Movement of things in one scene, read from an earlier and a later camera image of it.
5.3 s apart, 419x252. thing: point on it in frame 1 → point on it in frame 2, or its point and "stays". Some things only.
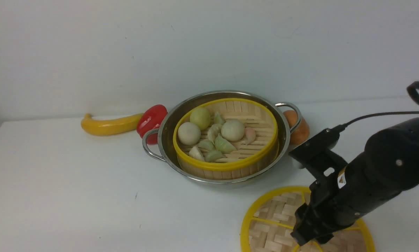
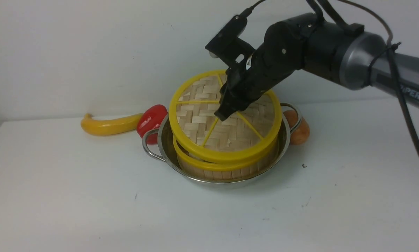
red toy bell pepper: [151, 119] stays
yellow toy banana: [91, 126] stays
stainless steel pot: [158, 143] stays
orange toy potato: [301, 134] stays
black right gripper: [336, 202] → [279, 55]
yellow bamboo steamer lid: [269, 222] → [196, 134]
